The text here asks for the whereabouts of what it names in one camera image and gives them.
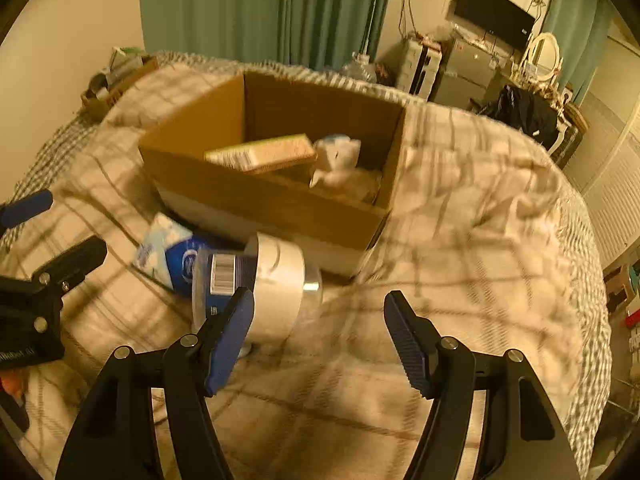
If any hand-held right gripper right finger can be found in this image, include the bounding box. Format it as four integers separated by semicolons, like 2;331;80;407
383;290;582;480

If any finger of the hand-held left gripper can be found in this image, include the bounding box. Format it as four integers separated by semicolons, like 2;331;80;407
0;236;108;298
0;190;54;227

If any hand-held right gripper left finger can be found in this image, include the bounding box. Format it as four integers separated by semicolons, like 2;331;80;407
56;287;256;480

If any clear jar with white lid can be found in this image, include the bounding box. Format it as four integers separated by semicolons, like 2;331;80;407
191;232;322;358

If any blue and white tissue pack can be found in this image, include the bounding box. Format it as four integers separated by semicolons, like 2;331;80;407
133;212;221;293

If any cardboard box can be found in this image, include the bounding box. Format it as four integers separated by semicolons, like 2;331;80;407
138;71;407;278

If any basket with items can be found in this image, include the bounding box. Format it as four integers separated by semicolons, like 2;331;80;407
81;46;160;122

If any flat tan box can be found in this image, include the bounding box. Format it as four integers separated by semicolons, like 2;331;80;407
204;133;318;175

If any white plush toy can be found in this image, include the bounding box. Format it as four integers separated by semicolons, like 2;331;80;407
309;134;383;203

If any black clothes pile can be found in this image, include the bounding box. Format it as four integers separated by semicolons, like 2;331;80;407
477;85;560;148

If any white appliance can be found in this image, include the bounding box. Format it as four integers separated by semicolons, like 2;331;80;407
396;35;443;101

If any grey cabinet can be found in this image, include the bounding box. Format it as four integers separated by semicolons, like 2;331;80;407
429;37;516;111

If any clear plastic bottle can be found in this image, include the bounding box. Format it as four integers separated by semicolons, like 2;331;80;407
342;52;378;83

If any green curtain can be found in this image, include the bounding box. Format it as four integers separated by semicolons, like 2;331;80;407
138;0;397;75
542;0;615;106

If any white oval mirror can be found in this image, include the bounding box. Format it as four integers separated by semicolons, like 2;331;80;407
519;32;563;92

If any black television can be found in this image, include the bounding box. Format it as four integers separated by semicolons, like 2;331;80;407
454;0;536;52

